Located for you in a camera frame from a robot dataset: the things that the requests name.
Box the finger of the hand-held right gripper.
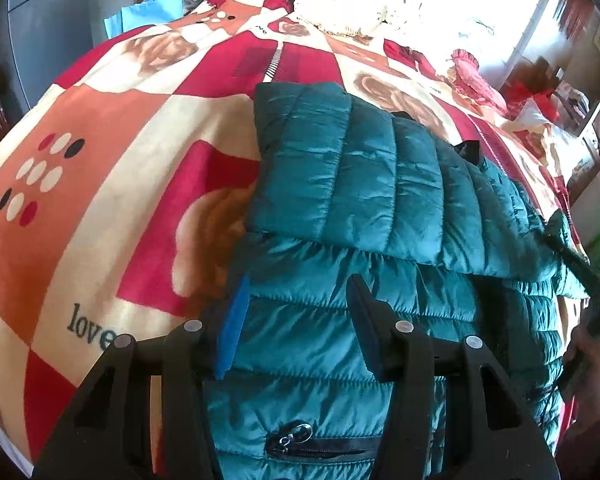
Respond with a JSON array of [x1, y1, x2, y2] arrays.
[[555, 242, 600, 291]]

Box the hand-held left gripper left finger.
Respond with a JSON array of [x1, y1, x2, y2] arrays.
[[32, 274, 252, 480]]

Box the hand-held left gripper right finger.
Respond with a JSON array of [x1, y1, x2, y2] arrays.
[[345, 274, 562, 480]]

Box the teal quilted puffer jacket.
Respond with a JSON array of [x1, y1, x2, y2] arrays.
[[202, 81, 590, 480]]

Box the person's right hand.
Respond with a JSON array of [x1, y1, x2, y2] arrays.
[[560, 327, 600, 428]]

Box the white and red pillow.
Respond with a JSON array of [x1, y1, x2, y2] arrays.
[[516, 97, 573, 176]]

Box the red orange printed blanket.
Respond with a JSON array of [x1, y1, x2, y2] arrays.
[[0, 0, 593, 466]]

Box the red ruffled pillow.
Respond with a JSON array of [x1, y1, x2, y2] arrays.
[[449, 48, 510, 117]]

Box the light blue cloth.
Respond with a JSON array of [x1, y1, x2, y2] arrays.
[[104, 0, 184, 39]]

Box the grey refrigerator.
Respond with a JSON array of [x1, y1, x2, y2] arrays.
[[0, 0, 108, 111]]

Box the red wall hanging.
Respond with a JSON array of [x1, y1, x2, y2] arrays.
[[554, 0, 597, 43]]

